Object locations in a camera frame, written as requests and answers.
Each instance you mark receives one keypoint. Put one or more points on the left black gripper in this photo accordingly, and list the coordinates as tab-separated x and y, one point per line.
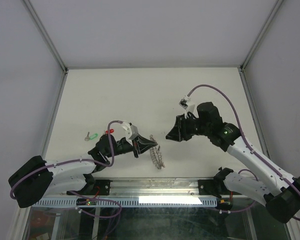
143	147

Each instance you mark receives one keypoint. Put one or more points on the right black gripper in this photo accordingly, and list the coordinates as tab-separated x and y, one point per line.
178	132

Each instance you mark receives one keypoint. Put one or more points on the metal disc with keyrings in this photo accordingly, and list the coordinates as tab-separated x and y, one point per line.
156	154

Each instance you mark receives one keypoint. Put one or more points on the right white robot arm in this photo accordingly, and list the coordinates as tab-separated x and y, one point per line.
275	188

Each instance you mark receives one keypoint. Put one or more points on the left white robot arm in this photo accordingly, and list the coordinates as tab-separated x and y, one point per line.
38	178

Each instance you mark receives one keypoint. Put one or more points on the green tag key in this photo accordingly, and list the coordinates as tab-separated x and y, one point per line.
90	137

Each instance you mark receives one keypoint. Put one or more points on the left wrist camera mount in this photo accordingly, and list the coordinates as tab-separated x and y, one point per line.
131	131

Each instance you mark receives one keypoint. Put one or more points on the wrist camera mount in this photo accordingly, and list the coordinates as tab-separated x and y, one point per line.
188	105
131	131

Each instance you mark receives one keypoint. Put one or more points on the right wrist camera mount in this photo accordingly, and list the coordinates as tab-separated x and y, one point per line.
188	105

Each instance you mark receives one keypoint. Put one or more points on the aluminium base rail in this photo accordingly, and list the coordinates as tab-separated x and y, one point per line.
153	186

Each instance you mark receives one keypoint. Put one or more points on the white slotted cable duct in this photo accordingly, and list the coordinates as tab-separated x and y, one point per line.
128	202

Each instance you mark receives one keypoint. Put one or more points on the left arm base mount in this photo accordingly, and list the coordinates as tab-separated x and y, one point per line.
97	187

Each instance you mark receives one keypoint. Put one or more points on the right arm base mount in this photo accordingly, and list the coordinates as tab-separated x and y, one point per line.
211	187

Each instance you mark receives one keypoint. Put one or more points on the aluminium frame post left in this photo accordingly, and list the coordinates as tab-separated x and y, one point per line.
29	7

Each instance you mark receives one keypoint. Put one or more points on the aluminium frame post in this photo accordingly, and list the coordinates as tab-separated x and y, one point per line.
29	7
262	33

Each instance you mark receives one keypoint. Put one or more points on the aluminium frame post right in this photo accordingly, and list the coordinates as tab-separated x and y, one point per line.
262	33

